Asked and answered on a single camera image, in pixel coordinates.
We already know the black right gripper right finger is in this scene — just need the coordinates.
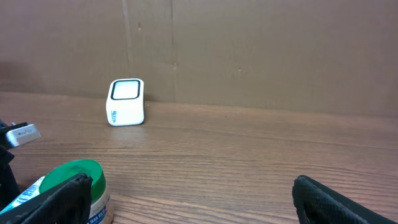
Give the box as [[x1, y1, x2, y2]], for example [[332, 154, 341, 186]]
[[292, 175, 397, 224]]

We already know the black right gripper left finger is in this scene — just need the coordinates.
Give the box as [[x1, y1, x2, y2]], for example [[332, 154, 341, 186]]
[[1, 173, 93, 224]]

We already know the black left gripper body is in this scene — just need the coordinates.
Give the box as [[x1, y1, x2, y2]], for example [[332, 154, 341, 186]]
[[1, 121, 28, 209]]

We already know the green lid jar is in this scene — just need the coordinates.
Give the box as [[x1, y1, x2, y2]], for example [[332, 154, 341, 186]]
[[39, 159, 114, 224]]

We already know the teal tissue pack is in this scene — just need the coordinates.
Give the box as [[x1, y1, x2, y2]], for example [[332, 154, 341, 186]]
[[1, 176, 45, 214]]

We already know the white barcode scanner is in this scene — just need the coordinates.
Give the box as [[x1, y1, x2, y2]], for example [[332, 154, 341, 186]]
[[106, 78, 145, 126]]

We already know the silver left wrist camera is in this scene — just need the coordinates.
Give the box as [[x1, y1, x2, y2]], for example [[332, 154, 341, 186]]
[[5, 124, 41, 149]]

